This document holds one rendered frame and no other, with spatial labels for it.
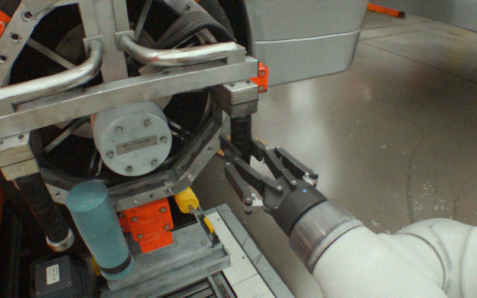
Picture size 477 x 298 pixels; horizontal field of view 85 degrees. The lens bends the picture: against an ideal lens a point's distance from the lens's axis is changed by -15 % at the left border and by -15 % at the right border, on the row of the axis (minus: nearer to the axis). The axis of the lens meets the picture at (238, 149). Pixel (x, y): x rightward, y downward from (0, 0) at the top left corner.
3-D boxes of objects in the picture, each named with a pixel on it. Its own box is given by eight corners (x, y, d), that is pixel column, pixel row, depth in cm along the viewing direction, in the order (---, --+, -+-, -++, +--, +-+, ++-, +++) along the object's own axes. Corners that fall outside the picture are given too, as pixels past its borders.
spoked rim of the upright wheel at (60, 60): (155, 152, 108) (210, 18, 91) (176, 192, 91) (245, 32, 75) (3, 128, 77) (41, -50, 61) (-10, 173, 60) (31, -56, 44)
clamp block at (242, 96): (234, 93, 57) (233, 66, 54) (258, 113, 50) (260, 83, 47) (209, 98, 55) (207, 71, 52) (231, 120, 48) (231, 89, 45)
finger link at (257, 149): (259, 148, 52) (263, 146, 52) (239, 129, 57) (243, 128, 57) (258, 162, 53) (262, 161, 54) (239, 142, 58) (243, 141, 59)
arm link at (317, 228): (356, 257, 40) (329, 230, 44) (374, 213, 35) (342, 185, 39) (305, 287, 36) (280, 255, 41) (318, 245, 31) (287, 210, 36)
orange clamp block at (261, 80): (223, 88, 79) (252, 82, 83) (237, 99, 74) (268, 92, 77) (222, 62, 75) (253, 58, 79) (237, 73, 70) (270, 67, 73)
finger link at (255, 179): (283, 206, 45) (277, 210, 44) (237, 170, 52) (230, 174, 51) (286, 187, 43) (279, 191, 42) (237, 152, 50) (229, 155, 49)
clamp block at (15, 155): (44, 140, 44) (32, 110, 41) (42, 172, 37) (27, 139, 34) (13, 148, 42) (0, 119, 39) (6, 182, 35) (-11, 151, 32)
